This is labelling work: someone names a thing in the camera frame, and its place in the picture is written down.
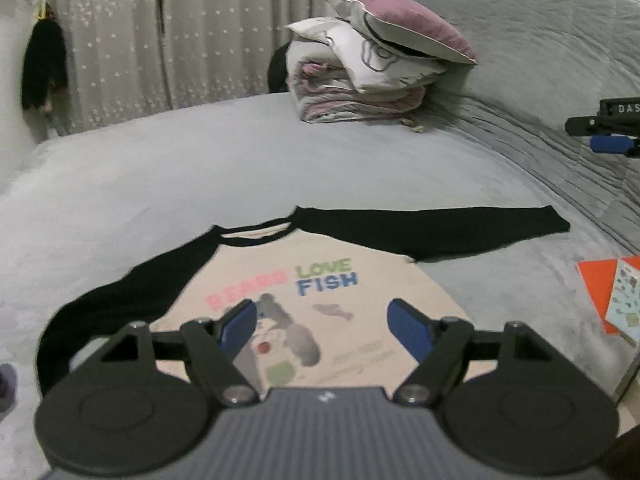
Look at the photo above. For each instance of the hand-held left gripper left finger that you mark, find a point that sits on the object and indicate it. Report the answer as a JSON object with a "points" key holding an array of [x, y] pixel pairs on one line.
{"points": [[240, 327]]}

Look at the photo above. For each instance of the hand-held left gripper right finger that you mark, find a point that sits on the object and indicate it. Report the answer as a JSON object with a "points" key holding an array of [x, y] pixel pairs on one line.
{"points": [[407, 330]]}

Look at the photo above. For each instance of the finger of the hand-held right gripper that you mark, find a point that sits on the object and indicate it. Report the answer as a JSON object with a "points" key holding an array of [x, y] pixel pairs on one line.
{"points": [[612, 145], [585, 126]]}

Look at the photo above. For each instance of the cream and black raglan shirt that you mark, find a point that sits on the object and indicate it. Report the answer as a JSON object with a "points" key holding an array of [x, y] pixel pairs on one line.
{"points": [[350, 240]]}

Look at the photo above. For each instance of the grey quilted headboard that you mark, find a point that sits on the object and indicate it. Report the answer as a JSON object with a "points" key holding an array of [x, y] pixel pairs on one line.
{"points": [[540, 60]]}

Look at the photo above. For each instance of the orange book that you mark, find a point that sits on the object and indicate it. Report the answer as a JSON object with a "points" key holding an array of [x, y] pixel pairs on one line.
{"points": [[595, 285]]}

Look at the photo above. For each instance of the pale sticker sheet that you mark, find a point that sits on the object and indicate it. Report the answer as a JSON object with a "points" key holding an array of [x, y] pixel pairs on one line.
{"points": [[625, 300]]}

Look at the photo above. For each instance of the pink and grey cushion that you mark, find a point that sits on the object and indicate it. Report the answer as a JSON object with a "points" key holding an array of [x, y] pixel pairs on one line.
{"points": [[410, 20]]}

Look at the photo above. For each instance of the folded grey and pink quilt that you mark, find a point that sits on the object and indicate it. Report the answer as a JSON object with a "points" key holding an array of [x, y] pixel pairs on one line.
{"points": [[340, 100]]}

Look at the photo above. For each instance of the dark purple object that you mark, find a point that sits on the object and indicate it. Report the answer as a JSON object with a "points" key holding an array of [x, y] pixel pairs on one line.
{"points": [[6, 387]]}

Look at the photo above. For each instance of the white printed pillow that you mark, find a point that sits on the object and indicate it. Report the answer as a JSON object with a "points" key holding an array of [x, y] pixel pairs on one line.
{"points": [[350, 55]]}

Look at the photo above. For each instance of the dark cloth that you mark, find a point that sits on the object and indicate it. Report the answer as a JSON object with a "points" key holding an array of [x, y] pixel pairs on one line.
{"points": [[276, 67]]}

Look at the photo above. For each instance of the grey star-patterned curtain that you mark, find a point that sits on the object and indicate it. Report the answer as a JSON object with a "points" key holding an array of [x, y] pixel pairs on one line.
{"points": [[175, 35]]}

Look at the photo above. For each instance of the black hanging garment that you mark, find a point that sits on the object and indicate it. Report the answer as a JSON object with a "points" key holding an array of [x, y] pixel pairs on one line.
{"points": [[42, 65]]}

